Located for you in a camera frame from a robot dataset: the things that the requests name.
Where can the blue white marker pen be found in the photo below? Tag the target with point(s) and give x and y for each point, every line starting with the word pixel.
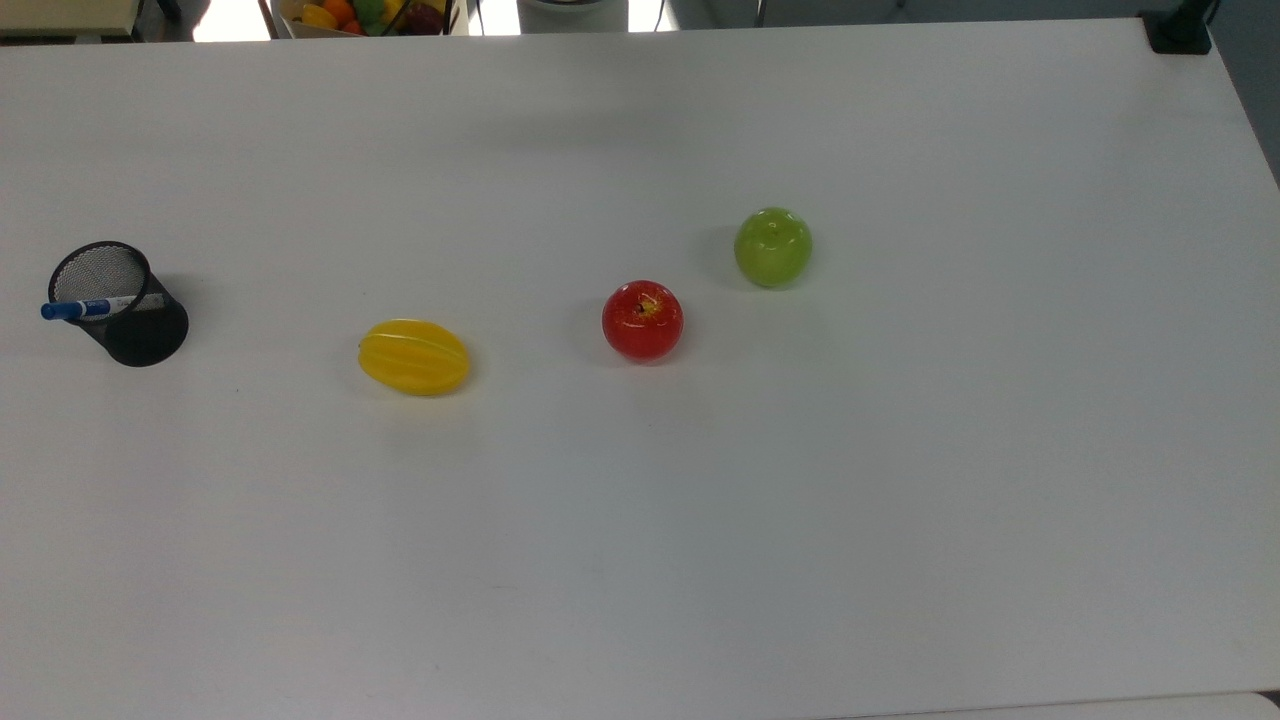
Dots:
pixel 75 309

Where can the black mesh pen cup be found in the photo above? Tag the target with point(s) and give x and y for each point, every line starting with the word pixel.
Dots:
pixel 150 335

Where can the red apple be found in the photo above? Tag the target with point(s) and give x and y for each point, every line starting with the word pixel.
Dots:
pixel 642 321

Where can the green apple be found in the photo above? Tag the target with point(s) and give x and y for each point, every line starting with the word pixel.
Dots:
pixel 773 247

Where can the yellow starfruit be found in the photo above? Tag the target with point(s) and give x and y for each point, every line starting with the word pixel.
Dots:
pixel 414 357

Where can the dark purple toy fruit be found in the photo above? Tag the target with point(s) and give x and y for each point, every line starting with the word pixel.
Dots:
pixel 424 19

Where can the orange toy fruit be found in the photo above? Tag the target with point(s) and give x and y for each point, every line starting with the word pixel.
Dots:
pixel 338 10

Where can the yellow toy fruit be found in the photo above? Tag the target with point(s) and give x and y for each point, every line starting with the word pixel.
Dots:
pixel 318 17

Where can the white fruit basket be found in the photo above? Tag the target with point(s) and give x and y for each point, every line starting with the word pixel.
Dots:
pixel 285 28

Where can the black table clamp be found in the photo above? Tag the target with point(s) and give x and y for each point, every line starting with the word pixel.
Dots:
pixel 1178 32

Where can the beige cabinet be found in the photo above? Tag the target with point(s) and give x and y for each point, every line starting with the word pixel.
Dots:
pixel 60 15

